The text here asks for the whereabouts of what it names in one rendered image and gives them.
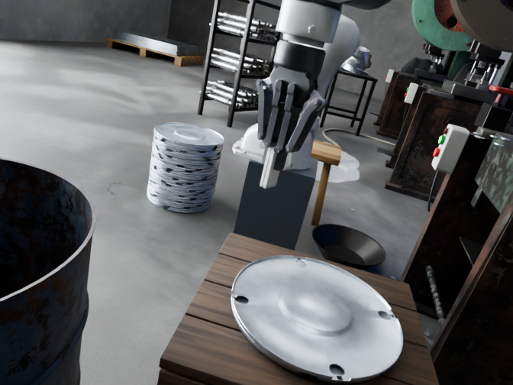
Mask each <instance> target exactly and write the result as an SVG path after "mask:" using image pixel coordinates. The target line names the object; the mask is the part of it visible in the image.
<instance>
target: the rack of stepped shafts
mask: <svg viewBox="0 0 513 385"><path fill-rule="evenodd" d="M236 1H239V2H244V3H247V4H248V7H247V15H246V17H245V16H242V15H236V14H232V13H228V12H225V13H220V12H219V8H220V3H221V0H215V6H214V11H213V16H212V21H211V23H210V26H211V30H210V35H209V41H208V50H207V55H206V60H205V69H204V74H203V80H202V89H201V91H200V92H199V93H201V94H200V99H199V104H198V115H202V112H203V107H204V102H205V100H215V101H217V102H220V103H223V104H225V105H229V109H228V112H229V116H228V120H227V127H229V128H230V127H232V123H233V119H234V113H235V112H247V111H258V105H259V97H258V96H259V93H258V92H257V91H254V90H252V89H251V88H248V87H246V86H242V85H240V80H241V78H244V79H267V78H269V77H270V74H271V72H272V71H273V65H274V56H275V53H276V47H277V44H278V41H279V38H280V34H281V32H280V31H272V30H270V29H269V28H271V29H275V28H276V25H275V24H270V23H266V21H261V20H257V19H254V18H253V13H254V9H255V5H256V3H257V4H259V5H264V6H266V7H270V8H274V9H276V10H280V9H281V7H280V6H277V5H273V4H270V3H268V2H264V1H260V0H236ZM218 16H222V17H223V18H222V19H220V18H218ZM217 22H221V23H220V24H219V23H217ZM215 33H216V34H225V35H229V36H234V37H242V40H241V44H240V50H233V49H231V50H229V49H225V48H221V49H220V48H214V51H217V52H219V54H217V55H216V54H213V53H212V51H213V46H214V41H215ZM268 34H270V35H273V36H275V37H271V36H269V35H268ZM249 37H250V38H249ZM251 38H254V39H251ZM256 39H259V40H256ZM264 40H267V41H264ZM269 41H271V42H269ZM272 41H273V42H272ZM248 42H251V43H256V44H265V45H270V46H273V48H272V53H271V56H270V60H269V61H268V60H266V59H263V58H260V57H259V56H256V55H253V54H250V53H246V52H247V45H248ZM211 57H215V58H217V59H212V58H211ZM211 63H212V64H211ZM264 63H265V64H269V65H268V66H267V65H265V64H264ZM210 68H217V69H226V70H230V71H233V72H235V77H234V82H231V81H229V82H227V81H224V80H223V81H220V80H218V82H215V81H214V82H212V81H208V74H209V70H210ZM266 70H267V71H266ZM242 73H243V74H242ZM247 74H249V75H247ZM250 74H252V75H250ZM262 75H266V76H262ZM207 83H208V84H211V85H213V86H210V87H207ZM206 89H207V90H209V91H210V92H207V91H206ZM255 106H256V107H255ZM238 107H239V108H238ZM243 107H244V108H243Z"/></svg>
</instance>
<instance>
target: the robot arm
mask: <svg viewBox="0 0 513 385"><path fill-rule="evenodd" d="M390 1H391V0H282V6H281V9H280V13H279V19H278V23H277V26H276V31H280V32H283V39H285V40H279V42H278V44H277V47H276V53H275V56H274V63H275V67H274V69H273V71H272V72H271V74H270V77H269V78H267V79H264V80H261V79H258V80H257V81H256V86H257V89H258V93H259V105H258V123H257V124H255V125H253V126H251V127H250V128H248V129H247V131H246V133H245V134H244V138H241V141H237V142H236V143H235V144H234V146H233V147H232V150H233V152H234V154H237V155H240V156H242V157H246V158H248V159H251V160H255V161H257V162H260V163H262V164H264V168H263V173H262V176H261V181H260V186H262V187H263V188H264V189H267V188H270V187H274V186H276V183H277V180H278V176H279V171H280V170H305V169H308V168H310V166H311V152H312V148H313V143H314V138H315V135H316V132H317V129H318V125H319V121H320V117H319V114H320V112H321V111H322V110H323V109H324V108H325V107H326V106H327V99H325V98H324V97H325V95H326V91H327V88H328V86H329V84H330V82H331V80H332V79H333V78H334V75H335V74H336V72H337V71H338V69H339V68H340V66H341V65H342V64H343V63H344V62H345V61H346V60H348V59H349V58H351V57H352V56H353V55H354V53H355V52H356V50H357V48H358V46H359V42H360V31H359V28H358V27H357V25H356V23H355V21H353V20H351V19H349V18H348V17H346V16H344V15H342V14H341V12H342V11H341V9H342V4H344V5H349V6H352V7H355V8H360V9H363V10H373V9H377V8H380V7H382V6H383V5H385V4H387V3H388V2H390ZM273 92H274V95H273Z"/></svg>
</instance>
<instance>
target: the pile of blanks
mask: <svg viewBox="0 0 513 385"><path fill-rule="evenodd" d="M223 146H224V142H223V144H221V145H218V146H214V147H195V146H189V145H184V144H178V143H176V142H173V141H169V140H167V139H165V138H163V137H160V136H159V135H158V134H157V133H156V132H155V130H154V136H153V146H152V148H153V149H152V155H151V160H150V175H149V183H148V186H147V197H148V199H149V200H150V201H151V202H152V203H153V204H155V205H157V206H159V207H160V208H163V209H167V210H170V211H174V212H186V213H190V212H200V211H204V210H206V209H208V208H209V207H210V206H211V204H212V200H213V196H214V193H215V187H216V182H217V177H218V170H219V163H220V160H221V154H222V148H223ZM208 206H209V207H208Z"/></svg>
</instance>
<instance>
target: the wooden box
mask: <svg viewBox="0 0 513 385"><path fill-rule="evenodd" d="M280 255H290V256H294V257H303V258H306V257H308V258H312V259H315V260H320V261H323V262H325V263H328V264H332V265H334V266H336V267H339V268H341V269H343V270H345V271H347V272H349V273H351V274H353V275H354V276H356V277H358V278H359V279H361V280H362V281H363V282H365V283H367V284H368V285H369V286H371V287H372V288H373V289H374V290H375V291H376V292H377V293H378V294H379V295H380V296H381V297H382V298H383V299H384V300H385V301H386V302H387V303H388V304H389V305H390V307H391V308H392V312H393V314H394V316H395V318H396V320H397V319H398V320H399V322H400V325H401V327H402V333H403V348H402V352H401V354H400V356H399V358H398V360H397V361H396V363H395V364H394V365H393V366H392V367H391V368H390V369H389V370H387V371H386V372H385V373H383V374H380V375H379V376H378V377H375V378H373V379H371V380H367V381H363V382H359V383H328V382H324V381H320V380H314V379H311V375H310V374H305V377H304V376H302V375H300V374H297V373H294V372H292V371H290V370H288V369H286V368H284V367H282V366H280V365H279V364H277V363H276V362H274V361H272V360H270V359H269V358H268V357H267V356H266V355H264V354H263V353H262V352H260V351H259V350H258V349H257V348H256V347H255V346H254V345H253V344H252V343H251V342H250V341H249V340H248V339H247V337H246V336H245V335H244V334H243V332H242V331H241V330H240V327H239V326H238V324H237V322H236V320H235V317H234V314H233V311H232V308H231V291H232V286H233V283H234V280H235V278H236V276H237V275H238V274H239V272H240V271H241V270H242V269H243V268H244V267H246V266H247V265H248V264H250V263H252V262H254V261H255V260H259V259H262V258H265V257H272V256H280ZM159 367H161V368H160V372H159V377H158V382H157V385H440V384H439V382H438V379H437V375H436V372H435V369H434V365H433V361H432V359H431V355H430V352H429V349H428V344H427V342H426V339H425V336H424V332H423V328H422V326H421V321H420V319H419V316H418V313H417V309H416V306H415V301H414V299H413V295H412V293H411V288H410V286H409V284H408V283H403V282H401V281H397V280H393V279H390V278H387V277H382V276H380V275H376V274H374V273H369V272H366V271H363V270H358V269H356V268H352V267H348V266H345V265H343V264H338V263H335V262H332V261H329V260H324V259H321V258H319V257H314V256H311V255H308V254H303V253H300V252H297V251H293V250H290V249H287V248H284V247H280V246H276V245H274V244H269V243H266V242H263V241H258V240H256V239H252V238H248V237H245V236H242V235H237V234H235V233H232V232H230V233H229V235H228V237H227V239H226V240H225V242H224V244H223V246H222V247H221V249H220V251H219V253H218V255H217V257H216V258H215V260H214V262H213V264H212V265H211V267H210V269H209V271H208V273H207V274H206V276H205V278H204V280H203V281H202V284H201V286H200V287H199V289H198V291H197V293H196V294H195V296H194V298H193V300H192V302H191V303H190V305H189V307H188V309H187V310H186V313H185V315H184V316H183V317H182V320H181V322H180V323H179V325H178V327H177V329H176V330H175V332H174V334H173V336H172V337H171V339H170V341H169V344H168V345H167V346H166V349H165V351H164V352H163V354H162V356H161V358H160V365H159Z"/></svg>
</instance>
